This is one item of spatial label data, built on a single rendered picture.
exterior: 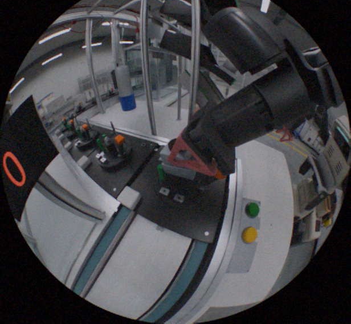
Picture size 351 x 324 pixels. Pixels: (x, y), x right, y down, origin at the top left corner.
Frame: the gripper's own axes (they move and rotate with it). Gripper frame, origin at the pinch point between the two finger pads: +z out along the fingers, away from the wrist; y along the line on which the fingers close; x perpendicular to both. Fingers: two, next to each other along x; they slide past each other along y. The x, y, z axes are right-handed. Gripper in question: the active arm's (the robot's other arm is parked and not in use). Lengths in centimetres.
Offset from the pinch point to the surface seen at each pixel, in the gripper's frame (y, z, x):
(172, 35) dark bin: -23.7, -10.9, -25.7
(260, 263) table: 18.2, -9.2, 43.7
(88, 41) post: -43, 27, -119
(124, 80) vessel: -56, 44, -60
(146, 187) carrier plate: 5.1, 13.1, 3.0
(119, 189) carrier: 9.3, 17.5, -2.0
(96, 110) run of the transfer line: -40, 92, -73
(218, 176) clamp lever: 0.9, -3.8, 7.8
